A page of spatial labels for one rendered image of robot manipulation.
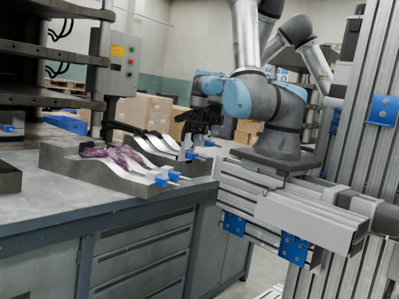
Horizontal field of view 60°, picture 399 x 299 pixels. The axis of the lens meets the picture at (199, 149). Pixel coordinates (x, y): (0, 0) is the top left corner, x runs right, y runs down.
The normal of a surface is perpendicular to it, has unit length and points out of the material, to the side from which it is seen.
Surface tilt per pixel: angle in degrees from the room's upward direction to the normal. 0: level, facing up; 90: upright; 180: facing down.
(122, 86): 90
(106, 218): 90
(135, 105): 80
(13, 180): 90
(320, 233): 90
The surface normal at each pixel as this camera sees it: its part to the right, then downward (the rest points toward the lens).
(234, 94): -0.93, 0.05
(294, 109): 0.32, 0.23
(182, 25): -0.61, 0.04
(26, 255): 0.77, 0.23
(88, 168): -0.36, 0.11
